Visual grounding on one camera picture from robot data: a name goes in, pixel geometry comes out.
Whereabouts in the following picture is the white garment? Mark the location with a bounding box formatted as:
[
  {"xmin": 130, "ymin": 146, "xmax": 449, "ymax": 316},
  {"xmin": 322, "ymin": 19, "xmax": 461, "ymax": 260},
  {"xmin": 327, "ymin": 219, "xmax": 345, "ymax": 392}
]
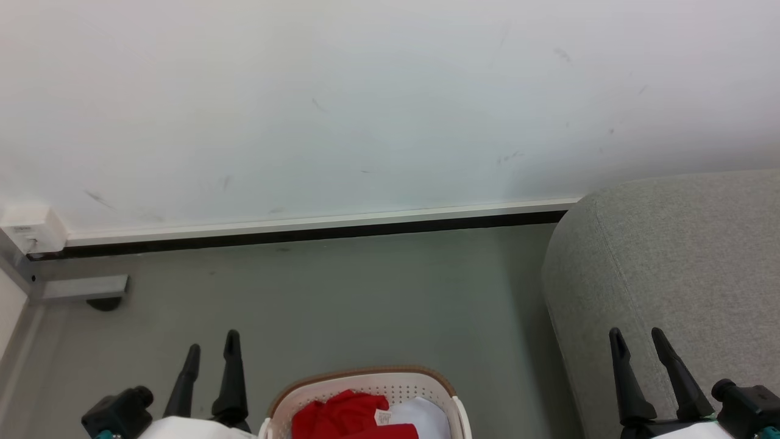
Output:
[{"xmin": 390, "ymin": 396, "xmax": 452, "ymax": 439}]

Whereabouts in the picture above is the white laundry basket brown rim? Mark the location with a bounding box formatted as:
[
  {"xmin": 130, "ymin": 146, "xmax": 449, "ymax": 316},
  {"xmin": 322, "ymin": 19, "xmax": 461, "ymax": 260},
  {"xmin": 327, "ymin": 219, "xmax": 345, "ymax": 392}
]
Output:
[{"xmin": 258, "ymin": 365, "xmax": 472, "ymax": 439}]

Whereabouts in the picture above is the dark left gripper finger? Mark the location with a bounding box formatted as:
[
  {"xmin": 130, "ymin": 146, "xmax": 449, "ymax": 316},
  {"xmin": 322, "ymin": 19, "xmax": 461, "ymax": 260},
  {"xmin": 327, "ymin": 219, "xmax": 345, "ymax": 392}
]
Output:
[
  {"xmin": 211, "ymin": 330, "xmax": 251, "ymax": 428},
  {"xmin": 163, "ymin": 344, "xmax": 201, "ymax": 421}
]

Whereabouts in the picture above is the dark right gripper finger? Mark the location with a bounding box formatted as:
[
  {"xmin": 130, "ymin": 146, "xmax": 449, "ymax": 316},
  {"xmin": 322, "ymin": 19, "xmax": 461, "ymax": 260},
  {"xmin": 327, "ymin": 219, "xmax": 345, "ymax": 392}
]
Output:
[
  {"xmin": 651, "ymin": 327, "xmax": 715, "ymax": 422},
  {"xmin": 609, "ymin": 327, "xmax": 658, "ymax": 428}
]

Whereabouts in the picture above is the plain red garment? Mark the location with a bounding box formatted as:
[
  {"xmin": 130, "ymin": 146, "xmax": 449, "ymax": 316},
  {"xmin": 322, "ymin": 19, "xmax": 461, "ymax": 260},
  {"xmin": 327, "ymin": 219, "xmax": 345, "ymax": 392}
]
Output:
[{"xmin": 291, "ymin": 390, "xmax": 422, "ymax": 439}]

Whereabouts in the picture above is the grey fabric sofa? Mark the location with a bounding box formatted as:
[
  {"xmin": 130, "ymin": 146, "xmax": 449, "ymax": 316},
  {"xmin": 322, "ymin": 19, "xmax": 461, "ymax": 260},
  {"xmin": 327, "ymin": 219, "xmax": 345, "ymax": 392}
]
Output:
[{"xmin": 541, "ymin": 169, "xmax": 780, "ymax": 439}]

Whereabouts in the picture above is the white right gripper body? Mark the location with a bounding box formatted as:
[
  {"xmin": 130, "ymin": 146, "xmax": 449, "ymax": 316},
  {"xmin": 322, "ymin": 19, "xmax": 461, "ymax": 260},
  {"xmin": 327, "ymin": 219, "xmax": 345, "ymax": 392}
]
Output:
[{"xmin": 621, "ymin": 416, "xmax": 739, "ymax": 439}]

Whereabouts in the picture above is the grey metal frame foot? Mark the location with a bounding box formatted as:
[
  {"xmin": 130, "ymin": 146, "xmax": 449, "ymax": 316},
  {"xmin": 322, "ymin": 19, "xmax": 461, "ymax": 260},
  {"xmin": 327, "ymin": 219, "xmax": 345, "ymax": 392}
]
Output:
[{"xmin": 0, "ymin": 229, "xmax": 130, "ymax": 305}]

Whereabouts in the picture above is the white and black baseboard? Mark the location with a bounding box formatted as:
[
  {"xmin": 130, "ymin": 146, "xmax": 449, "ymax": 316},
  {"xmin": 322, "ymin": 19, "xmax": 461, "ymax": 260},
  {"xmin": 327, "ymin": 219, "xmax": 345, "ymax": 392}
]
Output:
[{"xmin": 27, "ymin": 198, "xmax": 581, "ymax": 262}]

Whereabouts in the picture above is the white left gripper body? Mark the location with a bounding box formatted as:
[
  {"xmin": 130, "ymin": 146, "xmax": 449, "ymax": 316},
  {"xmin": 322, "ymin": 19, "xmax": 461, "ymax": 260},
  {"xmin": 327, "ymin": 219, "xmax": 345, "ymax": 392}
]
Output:
[{"xmin": 139, "ymin": 417, "xmax": 260, "ymax": 439}]

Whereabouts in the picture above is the white wall socket box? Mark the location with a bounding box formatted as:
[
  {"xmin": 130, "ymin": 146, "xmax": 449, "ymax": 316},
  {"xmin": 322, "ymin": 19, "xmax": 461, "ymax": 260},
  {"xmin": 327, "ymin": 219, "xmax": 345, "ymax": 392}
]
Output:
[{"xmin": 0, "ymin": 205, "xmax": 67, "ymax": 255}]

